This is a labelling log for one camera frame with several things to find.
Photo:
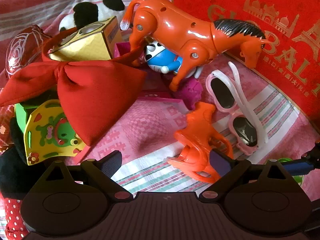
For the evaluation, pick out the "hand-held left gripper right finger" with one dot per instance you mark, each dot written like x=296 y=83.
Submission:
x=221 y=161

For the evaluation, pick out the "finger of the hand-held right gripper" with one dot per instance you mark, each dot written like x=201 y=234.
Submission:
x=300 y=167

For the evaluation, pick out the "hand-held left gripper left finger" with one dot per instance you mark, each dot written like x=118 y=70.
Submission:
x=112 y=162

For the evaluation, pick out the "small orange rocking horse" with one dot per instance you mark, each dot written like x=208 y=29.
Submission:
x=197 y=140

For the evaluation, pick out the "blue cat figurine cow hat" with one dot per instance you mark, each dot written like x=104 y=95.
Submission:
x=165 y=60

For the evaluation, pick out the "large orange toy horse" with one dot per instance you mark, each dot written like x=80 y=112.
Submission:
x=175 y=30

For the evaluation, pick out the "green plastic toy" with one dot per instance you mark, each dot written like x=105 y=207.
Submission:
x=297 y=180

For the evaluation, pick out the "pink striped blanket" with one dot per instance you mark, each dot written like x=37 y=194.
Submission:
x=150 y=135

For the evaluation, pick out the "green yellow foam box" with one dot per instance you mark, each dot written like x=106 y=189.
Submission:
x=50 y=135

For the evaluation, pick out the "red bow headband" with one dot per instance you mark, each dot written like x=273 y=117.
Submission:
x=100 y=92

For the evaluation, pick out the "pink sunglasses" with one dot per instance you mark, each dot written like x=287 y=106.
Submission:
x=222 y=90

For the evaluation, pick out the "pink toy house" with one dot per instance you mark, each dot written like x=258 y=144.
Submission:
x=175 y=102

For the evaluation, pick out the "magenta fuzzy toy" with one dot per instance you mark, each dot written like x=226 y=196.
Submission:
x=187 y=90

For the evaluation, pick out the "yellow cardboard box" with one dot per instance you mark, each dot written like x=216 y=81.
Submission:
x=85 y=45

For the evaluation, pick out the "red rose foil heart balloon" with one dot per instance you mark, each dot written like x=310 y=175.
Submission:
x=22 y=47

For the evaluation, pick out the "panda plush toy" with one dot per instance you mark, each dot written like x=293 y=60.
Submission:
x=100 y=12

